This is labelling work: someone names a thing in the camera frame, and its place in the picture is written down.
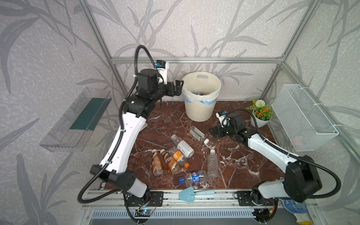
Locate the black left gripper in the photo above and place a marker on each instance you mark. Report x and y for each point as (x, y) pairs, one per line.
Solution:
(172, 88)

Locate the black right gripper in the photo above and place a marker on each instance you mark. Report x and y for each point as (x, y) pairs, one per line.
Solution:
(220, 131)

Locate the clear rectangular green-label bottle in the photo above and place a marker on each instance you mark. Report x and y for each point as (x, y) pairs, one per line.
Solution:
(199, 135)

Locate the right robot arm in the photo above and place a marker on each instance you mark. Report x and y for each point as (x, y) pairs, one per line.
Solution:
(302, 180)

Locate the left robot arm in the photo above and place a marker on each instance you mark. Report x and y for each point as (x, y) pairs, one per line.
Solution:
(149, 87)

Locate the translucent white bin liner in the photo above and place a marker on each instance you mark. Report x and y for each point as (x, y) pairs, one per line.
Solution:
(201, 87)

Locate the white ribbed trash bin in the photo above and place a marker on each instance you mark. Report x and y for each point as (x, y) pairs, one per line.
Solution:
(198, 111)

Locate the clear bottle white yellow label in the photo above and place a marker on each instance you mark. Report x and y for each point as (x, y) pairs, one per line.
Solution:
(183, 146)

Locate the empty clear bottle white cap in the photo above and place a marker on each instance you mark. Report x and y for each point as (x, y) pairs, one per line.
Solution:
(213, 168)

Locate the clear bottle orange label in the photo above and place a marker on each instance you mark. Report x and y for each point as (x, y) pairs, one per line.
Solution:
(179, 157)

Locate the white ribbed flower pot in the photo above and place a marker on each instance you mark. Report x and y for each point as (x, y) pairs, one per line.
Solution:
(260, 123)

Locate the crushed clear bottle blue label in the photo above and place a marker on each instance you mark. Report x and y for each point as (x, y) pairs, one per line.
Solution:
(191, 178)

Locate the white knit glove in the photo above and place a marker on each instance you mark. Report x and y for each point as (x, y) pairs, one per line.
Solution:
(144, 126)

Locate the artificial green flower plant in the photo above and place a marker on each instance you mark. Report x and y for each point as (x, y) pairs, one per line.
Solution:
(261, 110)

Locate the brown bottle white cap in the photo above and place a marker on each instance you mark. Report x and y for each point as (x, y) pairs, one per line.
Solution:
(156, 164)

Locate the light blue garden trowel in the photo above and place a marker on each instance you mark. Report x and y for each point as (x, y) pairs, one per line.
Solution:
(188, 195)

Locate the green circuit board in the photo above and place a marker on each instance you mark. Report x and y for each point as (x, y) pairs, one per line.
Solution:
(144, 212)

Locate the blue dotted work glove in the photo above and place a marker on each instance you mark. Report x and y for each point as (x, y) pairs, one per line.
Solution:
(299, 210)

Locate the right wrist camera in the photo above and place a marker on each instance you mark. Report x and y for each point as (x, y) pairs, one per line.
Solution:
(222, 117)

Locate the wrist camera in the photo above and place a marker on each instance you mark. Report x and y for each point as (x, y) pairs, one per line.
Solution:
(222, 117)
(162, 67)

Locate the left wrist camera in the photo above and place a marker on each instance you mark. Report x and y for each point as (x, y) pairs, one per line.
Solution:
(162, 67)

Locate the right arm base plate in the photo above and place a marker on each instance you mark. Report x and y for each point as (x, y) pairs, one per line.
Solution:
(247, 198)

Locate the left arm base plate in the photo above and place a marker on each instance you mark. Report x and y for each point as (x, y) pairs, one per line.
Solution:
(150, 198)

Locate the white wire mesh basket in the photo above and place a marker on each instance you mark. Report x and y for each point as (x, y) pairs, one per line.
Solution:
(306, 125)

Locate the clear wall shelf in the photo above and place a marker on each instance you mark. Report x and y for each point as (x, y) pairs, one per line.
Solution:
(75, 127)

